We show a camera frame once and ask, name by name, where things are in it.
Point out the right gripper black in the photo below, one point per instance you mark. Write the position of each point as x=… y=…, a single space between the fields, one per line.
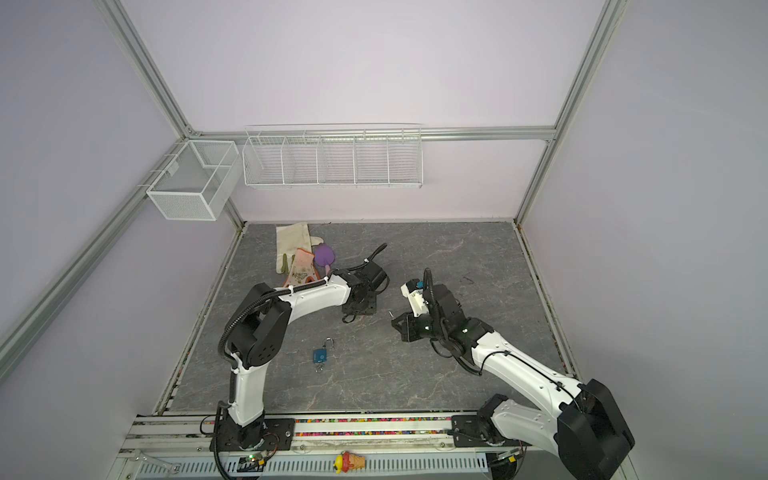
x=407 y=328

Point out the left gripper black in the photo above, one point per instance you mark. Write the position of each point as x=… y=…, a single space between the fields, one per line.
x=371 y=310

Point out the blue padlock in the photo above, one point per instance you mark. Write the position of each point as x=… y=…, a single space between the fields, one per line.
x=320 y=355

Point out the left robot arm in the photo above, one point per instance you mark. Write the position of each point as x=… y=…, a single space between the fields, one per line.
x=256 y=332

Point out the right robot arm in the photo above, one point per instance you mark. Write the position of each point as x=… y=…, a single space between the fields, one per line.
x=528 y=378

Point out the purple pink toy shovel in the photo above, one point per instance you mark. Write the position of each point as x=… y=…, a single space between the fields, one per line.
x=324 y=259

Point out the orange work glove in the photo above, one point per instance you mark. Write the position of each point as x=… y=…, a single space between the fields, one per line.
x=302 y=269

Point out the yellow red toy figure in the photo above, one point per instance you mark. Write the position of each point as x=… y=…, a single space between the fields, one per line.
x=347 y=462

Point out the white mesh box basket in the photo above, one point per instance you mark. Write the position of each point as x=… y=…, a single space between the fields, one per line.
x=197 y=181

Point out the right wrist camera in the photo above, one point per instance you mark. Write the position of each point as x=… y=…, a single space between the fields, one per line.
x=413 y=290

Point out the white wire basket rack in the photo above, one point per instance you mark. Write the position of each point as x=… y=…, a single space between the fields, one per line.
x=333 y=155

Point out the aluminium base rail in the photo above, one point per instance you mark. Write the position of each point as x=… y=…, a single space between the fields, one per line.
x=164 y=440

